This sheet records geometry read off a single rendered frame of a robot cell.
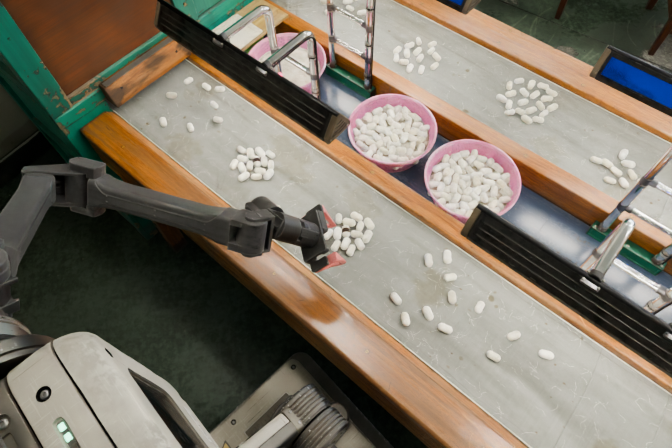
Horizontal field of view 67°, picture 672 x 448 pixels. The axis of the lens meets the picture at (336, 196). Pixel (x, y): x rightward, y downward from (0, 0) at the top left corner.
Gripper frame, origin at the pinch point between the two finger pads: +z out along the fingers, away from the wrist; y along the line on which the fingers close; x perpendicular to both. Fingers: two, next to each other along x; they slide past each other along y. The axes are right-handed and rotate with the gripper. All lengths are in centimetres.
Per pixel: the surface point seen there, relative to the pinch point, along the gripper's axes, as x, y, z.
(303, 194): -13.9, -25.4, 10.7
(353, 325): -9.3, 15.1, 11.3
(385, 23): 19, -87, 38
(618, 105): 64, -31, 72
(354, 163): 0.2, -30.4, 19.1
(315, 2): 3, -105, 24
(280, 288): -21.0, 1.5, 1.6
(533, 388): 17, 38, 36
